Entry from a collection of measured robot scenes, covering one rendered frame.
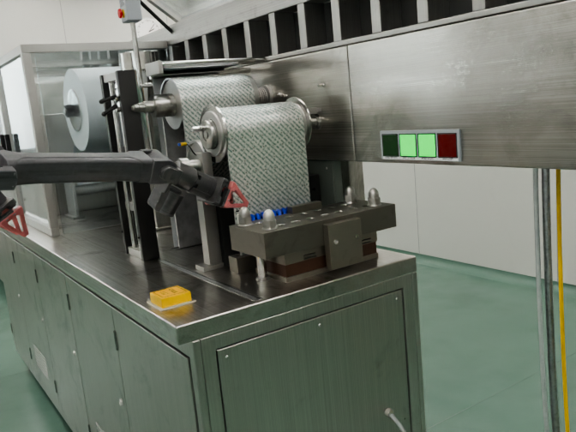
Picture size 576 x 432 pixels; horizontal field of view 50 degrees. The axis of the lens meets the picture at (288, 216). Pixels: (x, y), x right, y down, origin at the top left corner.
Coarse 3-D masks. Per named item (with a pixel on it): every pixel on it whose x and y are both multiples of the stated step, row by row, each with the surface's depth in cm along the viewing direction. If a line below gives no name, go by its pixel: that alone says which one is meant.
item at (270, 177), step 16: (288, 144) 162; (304, 144) 165; (240, 160) 154; (256, 160) 157; (272, 160) 160; (288, 160) 162; (304, 160) 165; (240, 176) 155; (256, 176) 157; (272, 176) 160; (288, 176) 163; (304, 176) 166; (256, 192) 158; (272, 192) 161; (288, 192) 163; (304, 192) 166; (256, 208) 158; (272, 208) 161
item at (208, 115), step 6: (300, 108) 166; (204, 114) 157; (210, 114) 154; (216, 120) 152; (216, 126) 153; (306, 126) 165; (222, 132) 151; (222, 138) 152; (222, 144) 152; (210, 150) 158; (216, 150) 155; (216, 156) 156
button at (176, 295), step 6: (168, 288) 139; (174, 288) 139; (180, 288) 138; (150, 294) 137; (156, 294) 136; (162, 294) 135; (168, 294) 135; (174, 294) 134; (180, 294) 134; (186, 294) 135; (156, 300) 135; (162, 300) 132; (168, 300) 133; (174, 300) 134; (180, 300) 134; (186, 300) 135; (162, 306) 132; (168, 306) 133
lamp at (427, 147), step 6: (420, 138) 141; (426, 138) 140; (432, 138) 138; (420, 144) 142; (426, 144) 140; (432, 144) 139; (420, 150) 142; (426, 150) 140; (432, 150) 139; (432, 156) 139
